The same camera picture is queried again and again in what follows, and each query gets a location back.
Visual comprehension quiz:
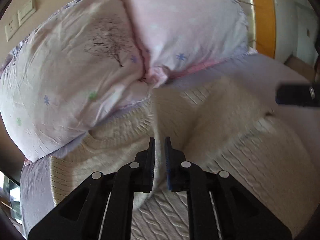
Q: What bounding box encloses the orange wooden headboard frame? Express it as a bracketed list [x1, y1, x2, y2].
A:
[239, 0, 276, 58]

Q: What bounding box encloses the lavender bed sheet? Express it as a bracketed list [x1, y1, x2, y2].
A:
[21, 54, 319, 239]

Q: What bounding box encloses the pink pillow with tree print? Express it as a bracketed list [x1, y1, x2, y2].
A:
[1, 0, 149, 161]

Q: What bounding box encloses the pink floral pillow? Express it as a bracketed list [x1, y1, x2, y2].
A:
[121, 0, 254, 87]

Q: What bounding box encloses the cream cable-knit sweater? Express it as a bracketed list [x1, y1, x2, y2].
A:
[50, 77, 319, 239]

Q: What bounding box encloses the beige wall switch panel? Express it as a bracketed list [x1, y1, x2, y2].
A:
[17, 0, 37, 26]

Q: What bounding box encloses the beige wall power socket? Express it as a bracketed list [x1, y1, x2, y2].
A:
[5, 13, 20, 42]

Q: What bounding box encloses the brown cardboard box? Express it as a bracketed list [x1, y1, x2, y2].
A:
[284, 55, 316, 82]

